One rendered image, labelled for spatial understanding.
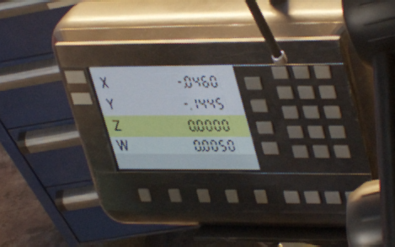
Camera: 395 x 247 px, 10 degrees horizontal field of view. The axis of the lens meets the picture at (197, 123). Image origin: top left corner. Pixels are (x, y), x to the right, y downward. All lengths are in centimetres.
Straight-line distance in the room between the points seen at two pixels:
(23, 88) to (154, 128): 117
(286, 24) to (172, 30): 12
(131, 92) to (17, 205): 181
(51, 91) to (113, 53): 119
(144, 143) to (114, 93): 6
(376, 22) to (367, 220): 13
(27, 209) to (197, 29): 186
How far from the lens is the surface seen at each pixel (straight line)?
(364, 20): 142
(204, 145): 228
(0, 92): 347
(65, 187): 362
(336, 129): 221
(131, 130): 231
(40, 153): 356
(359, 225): 145
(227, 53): 221
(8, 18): 335
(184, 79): 225
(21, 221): 405
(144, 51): 225
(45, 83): 344
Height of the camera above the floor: 277
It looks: 43 degrees down
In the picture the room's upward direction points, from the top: 29 degrees counter-clockwise
